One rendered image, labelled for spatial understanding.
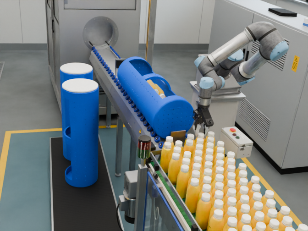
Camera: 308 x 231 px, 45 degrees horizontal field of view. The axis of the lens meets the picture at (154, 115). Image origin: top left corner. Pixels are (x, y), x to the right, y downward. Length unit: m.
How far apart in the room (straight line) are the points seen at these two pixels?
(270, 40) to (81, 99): 1.44
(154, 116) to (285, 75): 1.89
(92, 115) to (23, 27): 4.51
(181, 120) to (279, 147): 1.81
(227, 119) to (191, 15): 5.13
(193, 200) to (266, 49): 0.94
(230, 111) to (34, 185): 1.91
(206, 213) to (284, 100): 2.28
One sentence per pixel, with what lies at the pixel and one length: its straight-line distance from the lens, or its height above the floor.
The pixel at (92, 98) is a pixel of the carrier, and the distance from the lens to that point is 2.89.
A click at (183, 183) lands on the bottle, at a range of 1.94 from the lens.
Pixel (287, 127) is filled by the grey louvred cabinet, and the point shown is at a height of 0.54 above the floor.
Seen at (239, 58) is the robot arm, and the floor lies 1.44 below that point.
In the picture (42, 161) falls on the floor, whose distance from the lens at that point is 3.92.
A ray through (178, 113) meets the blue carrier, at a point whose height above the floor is 1.14.
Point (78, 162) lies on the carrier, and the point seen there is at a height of 0.41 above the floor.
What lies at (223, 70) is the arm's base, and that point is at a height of 1.32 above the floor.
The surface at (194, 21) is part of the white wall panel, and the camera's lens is 7.75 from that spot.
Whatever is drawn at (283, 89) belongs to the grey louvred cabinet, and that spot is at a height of 0.85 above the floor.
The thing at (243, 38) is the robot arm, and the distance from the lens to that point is 2.20.
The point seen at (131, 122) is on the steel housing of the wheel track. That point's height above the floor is 0.86.
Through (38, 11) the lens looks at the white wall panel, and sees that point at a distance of 7.20.
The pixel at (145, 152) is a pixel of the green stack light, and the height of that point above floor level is 1.20.
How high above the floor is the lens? 2.14
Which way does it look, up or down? 26 degrees down
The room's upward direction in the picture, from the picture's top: 5 degrees clockwise
